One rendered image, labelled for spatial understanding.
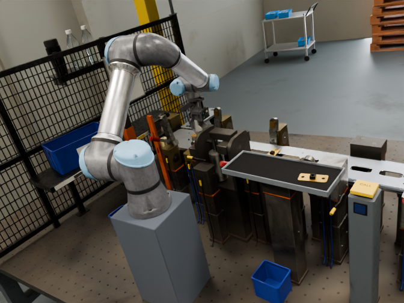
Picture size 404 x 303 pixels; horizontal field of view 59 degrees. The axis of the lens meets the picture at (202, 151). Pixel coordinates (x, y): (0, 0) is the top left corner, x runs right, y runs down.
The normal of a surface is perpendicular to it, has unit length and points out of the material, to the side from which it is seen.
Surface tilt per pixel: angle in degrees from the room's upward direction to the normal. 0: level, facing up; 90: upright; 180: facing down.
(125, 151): 8
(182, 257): 90
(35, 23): 90
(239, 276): 0
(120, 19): 90
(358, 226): 90
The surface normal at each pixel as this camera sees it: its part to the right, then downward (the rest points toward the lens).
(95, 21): 0.83, 0.09
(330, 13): -0.52, 0.47
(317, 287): -0.20, -0.87
